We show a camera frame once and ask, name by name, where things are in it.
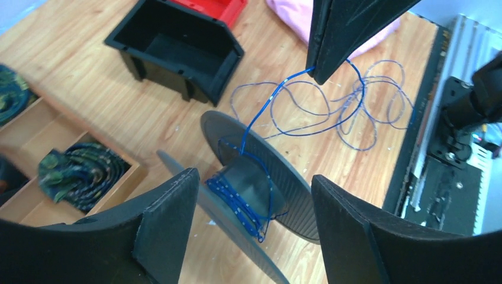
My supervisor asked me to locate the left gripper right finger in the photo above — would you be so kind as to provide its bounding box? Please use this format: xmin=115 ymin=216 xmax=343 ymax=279
xmin=311 ymin=175 xmax=501 ymax=283

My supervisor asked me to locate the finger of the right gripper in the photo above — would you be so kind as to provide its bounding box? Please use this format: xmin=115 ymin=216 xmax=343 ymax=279
xmin=313 ymin=0 xmax=418 ymax=85
xmin=306 ymin=0 xmax=328 ymax=77

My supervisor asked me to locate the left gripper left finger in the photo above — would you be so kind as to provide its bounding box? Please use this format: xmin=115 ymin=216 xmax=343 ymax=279
xmin=1 ymin=168 xmax=199 ymax=283

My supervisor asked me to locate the thin blue wire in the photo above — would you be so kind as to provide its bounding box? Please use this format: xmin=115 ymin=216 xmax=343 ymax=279
xmin=205 ymin=59 xmax=416 ymax=244

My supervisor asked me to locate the grey filament spool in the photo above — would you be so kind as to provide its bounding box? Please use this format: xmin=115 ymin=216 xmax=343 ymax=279
xmin=156 ymin=110 xmax=320 ymax=284

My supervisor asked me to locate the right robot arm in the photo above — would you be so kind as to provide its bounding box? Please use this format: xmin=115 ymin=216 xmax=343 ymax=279
xmin=306 ymin=0 xmax=501 ymax=133

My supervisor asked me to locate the pink cloth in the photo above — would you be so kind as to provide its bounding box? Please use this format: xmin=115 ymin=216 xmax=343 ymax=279
xmin=266 ymin=0 xmax=400 ymax=60

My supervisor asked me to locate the rolled patterned tie bottom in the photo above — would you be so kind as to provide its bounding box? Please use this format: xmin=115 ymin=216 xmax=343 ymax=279
xmin=38 ymin=142 xmax=130 ymax=212

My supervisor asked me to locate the red plastic bin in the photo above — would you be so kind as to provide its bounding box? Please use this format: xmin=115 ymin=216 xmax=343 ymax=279
xmin=170 ymin=0 xmax=248 ymax=28

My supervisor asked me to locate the black plastic bin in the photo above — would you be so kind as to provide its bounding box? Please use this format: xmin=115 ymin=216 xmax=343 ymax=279
xmin=104 ymin=1 xmax=244 ymax=106

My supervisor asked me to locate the wooden compartment tray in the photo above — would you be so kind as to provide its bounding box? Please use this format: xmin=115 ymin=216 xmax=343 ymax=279
xmin=0 ymin=62 xmax=149 ymax=228

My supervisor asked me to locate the rolled dark tie middle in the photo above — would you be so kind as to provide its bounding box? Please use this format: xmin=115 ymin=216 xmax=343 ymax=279
xmin=1 ymin=64 xmax=38 ymax=127

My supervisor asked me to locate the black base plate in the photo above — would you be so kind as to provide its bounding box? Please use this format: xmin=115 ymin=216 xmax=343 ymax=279
xmin=382 ymin=15 xmax=499 ymax=235

